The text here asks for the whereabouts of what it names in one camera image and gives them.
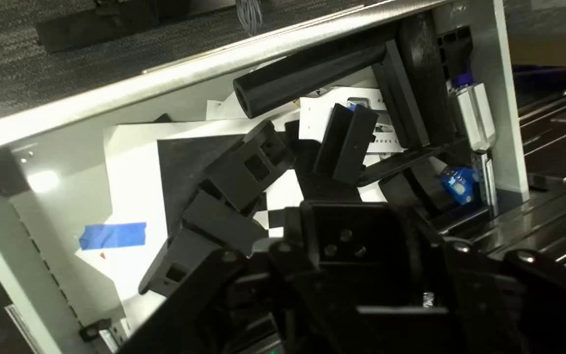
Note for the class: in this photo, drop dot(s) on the black tube part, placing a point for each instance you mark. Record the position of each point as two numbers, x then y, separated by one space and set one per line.
299 73

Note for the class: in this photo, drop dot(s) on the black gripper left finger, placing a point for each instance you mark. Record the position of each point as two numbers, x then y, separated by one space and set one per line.
230 303

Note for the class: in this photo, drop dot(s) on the black box part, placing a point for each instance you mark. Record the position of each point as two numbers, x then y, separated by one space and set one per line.
366 248

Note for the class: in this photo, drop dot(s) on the grey drawer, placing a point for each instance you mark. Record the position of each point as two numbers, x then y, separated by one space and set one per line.
91 160

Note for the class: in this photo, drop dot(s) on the blue small device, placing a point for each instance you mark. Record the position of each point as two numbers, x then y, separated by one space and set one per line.
460 183

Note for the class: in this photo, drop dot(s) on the black bracket part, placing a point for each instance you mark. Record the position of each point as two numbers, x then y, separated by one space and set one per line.
344 144

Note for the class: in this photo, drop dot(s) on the blue tape strip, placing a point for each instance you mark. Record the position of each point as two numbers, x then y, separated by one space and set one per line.
102 236

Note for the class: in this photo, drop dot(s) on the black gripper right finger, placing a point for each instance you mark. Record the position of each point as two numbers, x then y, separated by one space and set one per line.
511 305

